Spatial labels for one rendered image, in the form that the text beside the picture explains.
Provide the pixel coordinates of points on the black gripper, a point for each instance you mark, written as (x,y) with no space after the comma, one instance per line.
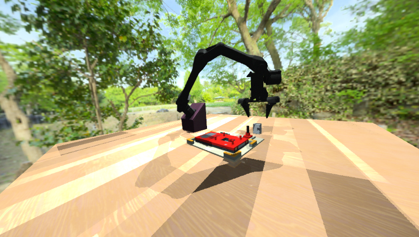
(256,93)

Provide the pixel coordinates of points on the cream flat base plate with orange corner brackets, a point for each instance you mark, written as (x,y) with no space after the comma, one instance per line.
(227,155)

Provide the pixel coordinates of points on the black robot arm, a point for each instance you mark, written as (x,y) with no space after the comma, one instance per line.
(256,63)

